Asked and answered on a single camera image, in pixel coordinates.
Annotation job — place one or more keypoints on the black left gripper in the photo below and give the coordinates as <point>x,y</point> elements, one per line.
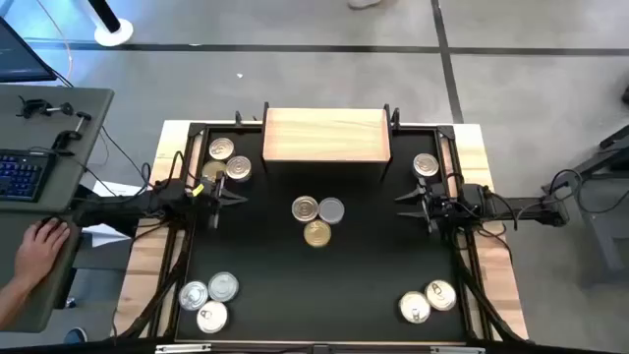
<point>210,194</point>

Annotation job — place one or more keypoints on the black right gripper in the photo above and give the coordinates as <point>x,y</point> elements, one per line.
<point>437,204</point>

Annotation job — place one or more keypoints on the blue label tuna can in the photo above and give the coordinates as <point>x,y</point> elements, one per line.
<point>414,307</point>
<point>440,295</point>
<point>425,165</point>
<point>239,168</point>
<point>305,208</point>
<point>221,148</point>

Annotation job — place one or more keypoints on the green label gold-lid can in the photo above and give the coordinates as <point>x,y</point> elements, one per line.
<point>317,233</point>
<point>211,169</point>

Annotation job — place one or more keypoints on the green label silver-lid can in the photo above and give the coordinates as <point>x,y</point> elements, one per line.
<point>331,210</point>
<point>223,286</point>

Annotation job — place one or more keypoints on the person's forearm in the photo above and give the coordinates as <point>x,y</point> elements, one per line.
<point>10,305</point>

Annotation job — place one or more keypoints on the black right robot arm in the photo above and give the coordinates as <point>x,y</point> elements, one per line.
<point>521,209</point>

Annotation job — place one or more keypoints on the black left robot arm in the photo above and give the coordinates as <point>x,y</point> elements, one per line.
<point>123,212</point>

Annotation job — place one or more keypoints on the wooden shelf with black legs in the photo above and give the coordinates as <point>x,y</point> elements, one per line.
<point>324,135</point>

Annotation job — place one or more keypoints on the shiny ringed silver-lid can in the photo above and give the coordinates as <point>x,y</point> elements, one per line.
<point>193,295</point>

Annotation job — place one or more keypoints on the black table mat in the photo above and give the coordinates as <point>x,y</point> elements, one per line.
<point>295,295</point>

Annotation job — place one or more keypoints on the white pull-tab lid can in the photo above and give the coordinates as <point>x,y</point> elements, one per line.
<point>212,316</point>

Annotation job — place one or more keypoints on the white paper sheet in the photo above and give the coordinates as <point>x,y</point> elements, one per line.
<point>105,237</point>

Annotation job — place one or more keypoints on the black desk clamp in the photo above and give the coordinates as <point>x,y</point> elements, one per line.
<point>44,107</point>
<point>74,130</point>

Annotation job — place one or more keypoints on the person's hand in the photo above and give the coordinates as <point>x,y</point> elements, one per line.
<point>41,246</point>

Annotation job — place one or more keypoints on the grey desk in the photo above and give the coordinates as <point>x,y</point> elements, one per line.
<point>49,128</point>

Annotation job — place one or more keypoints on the white floor stand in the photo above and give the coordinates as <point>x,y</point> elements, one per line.
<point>114,30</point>

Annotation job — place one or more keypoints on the person's blue shoe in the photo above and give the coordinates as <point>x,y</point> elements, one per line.
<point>74,336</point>

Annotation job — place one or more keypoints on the backlit black keyboard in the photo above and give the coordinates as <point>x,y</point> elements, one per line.
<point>19,174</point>

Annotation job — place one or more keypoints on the black computer monitor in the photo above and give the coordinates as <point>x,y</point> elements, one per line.
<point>19,54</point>

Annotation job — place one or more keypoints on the black metal table frame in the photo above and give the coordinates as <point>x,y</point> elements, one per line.
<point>197,129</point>

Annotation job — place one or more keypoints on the silver metal bracket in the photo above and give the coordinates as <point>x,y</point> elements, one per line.
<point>183,348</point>
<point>457,350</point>

